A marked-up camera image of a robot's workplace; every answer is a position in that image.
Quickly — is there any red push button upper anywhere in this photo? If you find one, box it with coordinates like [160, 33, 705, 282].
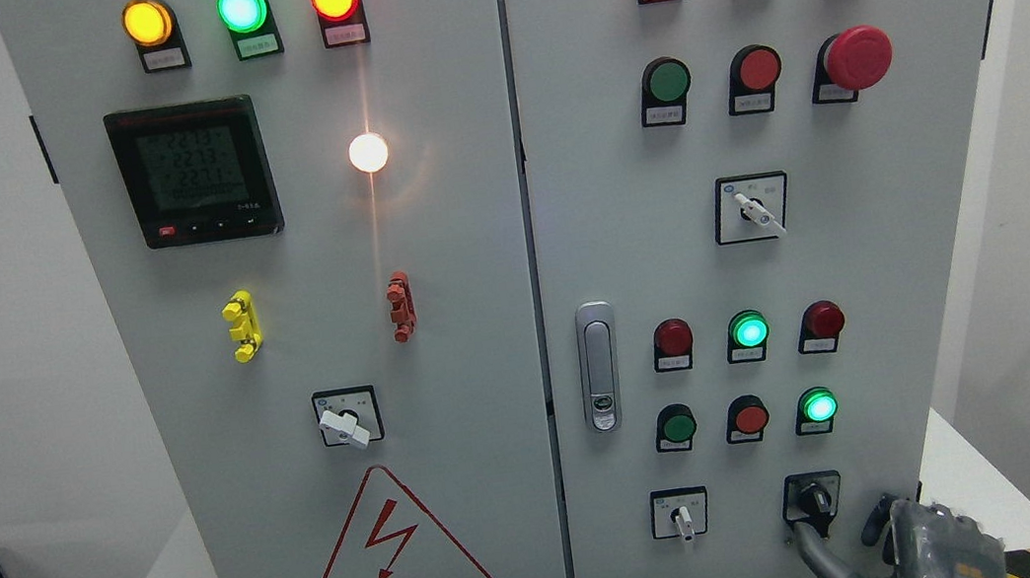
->
[728, 44, 782, 117]

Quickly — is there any dark red indicator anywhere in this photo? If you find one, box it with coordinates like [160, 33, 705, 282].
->
[797, 301, 846, 355]
[653, 318, 695, 374]

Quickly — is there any black digital power meter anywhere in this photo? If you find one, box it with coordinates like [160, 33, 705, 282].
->
[103, 94, 284, 250]

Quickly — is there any grey electrical control cabinet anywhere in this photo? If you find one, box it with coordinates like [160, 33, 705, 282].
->
[0, 0, 987, 578]

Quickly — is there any green lit indicator light top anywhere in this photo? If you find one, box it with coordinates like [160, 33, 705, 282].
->
[216, 0, 284, 61]

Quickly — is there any green push button upper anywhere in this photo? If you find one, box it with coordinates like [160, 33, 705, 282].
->
[640, 56, 692, 129]

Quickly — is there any yellow indicator light top left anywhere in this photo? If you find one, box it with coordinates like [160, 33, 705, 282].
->
[121, 0, 192, 74]

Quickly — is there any white selector switch lower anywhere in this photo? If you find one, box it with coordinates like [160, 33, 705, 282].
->
[649, 485, 709, 543]

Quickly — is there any red terminal connector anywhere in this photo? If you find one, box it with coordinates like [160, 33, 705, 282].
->
[385, 269, 418, 343]

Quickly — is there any black rotary knob switch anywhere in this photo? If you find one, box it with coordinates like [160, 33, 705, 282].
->
[781, 470, 842, 539]

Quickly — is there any orange red indicator light left door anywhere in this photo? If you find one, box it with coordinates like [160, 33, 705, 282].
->
[312, 0, 372, 49]

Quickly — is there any red push button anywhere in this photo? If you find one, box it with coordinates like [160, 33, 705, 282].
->
[728, 44, 782, 117]
[725, 395, 770, 446]

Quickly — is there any green lit push button lower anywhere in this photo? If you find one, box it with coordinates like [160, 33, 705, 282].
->
[793, 386, 839, 437]

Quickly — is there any dark red indicator right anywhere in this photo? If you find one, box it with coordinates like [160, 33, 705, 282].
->
[797, 301, 846, 355]

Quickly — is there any red high voltage warning sticker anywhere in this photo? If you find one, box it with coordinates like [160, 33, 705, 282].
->
[323, 465, 494, 578]

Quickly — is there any red emergency stop mushroom button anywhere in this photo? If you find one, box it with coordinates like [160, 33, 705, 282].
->
[812, 24, 894, 106]

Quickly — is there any white selector switch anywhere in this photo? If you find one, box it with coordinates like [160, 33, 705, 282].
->
[713, 170, 788, 247]
[649, 485, 709, 543]

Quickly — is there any red push button lower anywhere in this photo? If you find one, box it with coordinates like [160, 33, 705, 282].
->
[725, 395, 770, 446]

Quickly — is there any white selector switch upper right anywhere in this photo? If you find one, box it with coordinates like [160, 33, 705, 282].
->
[713, 170, 788, 247]

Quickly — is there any green lit indicator middle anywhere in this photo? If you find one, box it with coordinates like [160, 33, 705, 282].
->
[726, 310, 771, 364]

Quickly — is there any dark red indicator left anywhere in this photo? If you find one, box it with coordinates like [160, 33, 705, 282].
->
[653, 318, 695, 374]

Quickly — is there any white selector switch left door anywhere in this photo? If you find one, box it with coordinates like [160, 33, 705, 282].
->
[311, 385, 385, 450]

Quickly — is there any yellow terminal connector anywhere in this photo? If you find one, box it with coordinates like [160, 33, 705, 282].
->
[221, 290, 263, 363]

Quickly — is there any silver door handle lock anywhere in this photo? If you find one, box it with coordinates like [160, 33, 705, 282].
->
[574, 301, 622, 433]

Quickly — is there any white glowing indicator lamp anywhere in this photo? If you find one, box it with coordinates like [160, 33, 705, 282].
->
[347, 131, 390, 174]

